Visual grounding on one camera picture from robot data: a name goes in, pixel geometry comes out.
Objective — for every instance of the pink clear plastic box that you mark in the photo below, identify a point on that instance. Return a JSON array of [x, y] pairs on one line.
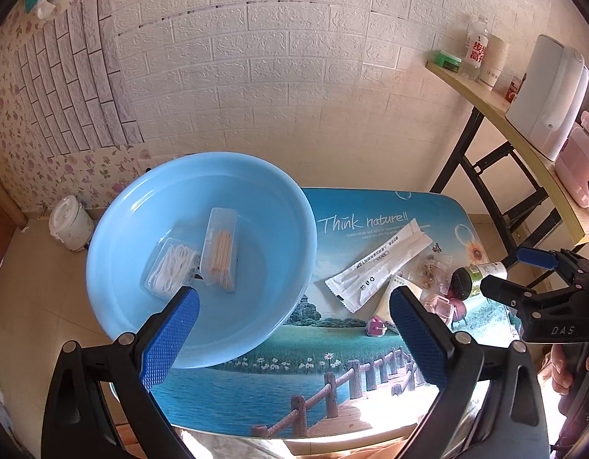
[[438, 307]]

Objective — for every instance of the green box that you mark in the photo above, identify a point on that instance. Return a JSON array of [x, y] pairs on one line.
[[446, 61]]

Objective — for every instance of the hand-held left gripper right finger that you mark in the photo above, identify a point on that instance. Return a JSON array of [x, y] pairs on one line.
[[414, 334]]

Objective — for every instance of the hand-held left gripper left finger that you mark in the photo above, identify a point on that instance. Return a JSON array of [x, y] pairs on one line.
[[172, 339]]

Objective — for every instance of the clear pack of white floss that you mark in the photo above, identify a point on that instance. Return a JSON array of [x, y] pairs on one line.
[[172, 263]]

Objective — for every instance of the pink storage container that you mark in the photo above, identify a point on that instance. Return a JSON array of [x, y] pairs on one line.
[[583, 158]]

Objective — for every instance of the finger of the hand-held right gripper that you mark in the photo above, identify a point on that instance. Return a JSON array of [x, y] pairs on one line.
[[505, 289], [538, 257]]

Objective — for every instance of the small red jar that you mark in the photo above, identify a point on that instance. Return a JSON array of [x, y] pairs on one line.
[[514, 90]]

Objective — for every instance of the white trash bin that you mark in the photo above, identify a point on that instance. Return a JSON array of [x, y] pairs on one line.
[[72, 222]]

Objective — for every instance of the person's right hand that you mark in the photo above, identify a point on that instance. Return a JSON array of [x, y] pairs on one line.
[[561, 368]]

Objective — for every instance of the clear bottle red label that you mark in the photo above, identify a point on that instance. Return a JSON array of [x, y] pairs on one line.
[[475, 50]]

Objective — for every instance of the wooden side table black legs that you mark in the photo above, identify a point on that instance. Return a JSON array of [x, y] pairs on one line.
[[514, 129]]

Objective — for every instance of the green label bottle black cap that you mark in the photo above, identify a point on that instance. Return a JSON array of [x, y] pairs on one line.
[[476, 275]]

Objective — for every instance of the clear snack bag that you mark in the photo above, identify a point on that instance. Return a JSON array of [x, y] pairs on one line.
[[433, 270]]

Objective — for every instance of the small pink round item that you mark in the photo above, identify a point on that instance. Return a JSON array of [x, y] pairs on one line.
[[376, 327]]

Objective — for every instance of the white wall socket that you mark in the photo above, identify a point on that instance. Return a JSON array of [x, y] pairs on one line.
[[147, 169]]

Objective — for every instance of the white appliance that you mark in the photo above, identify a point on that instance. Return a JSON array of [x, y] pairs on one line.
[[545, 95]]

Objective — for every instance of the stack of paper cups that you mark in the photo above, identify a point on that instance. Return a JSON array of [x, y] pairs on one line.
[[494, 62]]

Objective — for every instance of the white squeeze tube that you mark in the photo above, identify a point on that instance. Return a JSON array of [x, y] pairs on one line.
[[385, 306]]

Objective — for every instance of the long white packet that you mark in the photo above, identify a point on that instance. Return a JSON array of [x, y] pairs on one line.
[[376, 267]]

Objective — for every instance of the light blue plastic basin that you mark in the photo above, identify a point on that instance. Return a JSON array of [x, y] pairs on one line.
[[256, 229]]

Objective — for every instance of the clear toothpick box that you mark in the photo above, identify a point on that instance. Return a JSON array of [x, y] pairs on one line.
[[220, 253]]

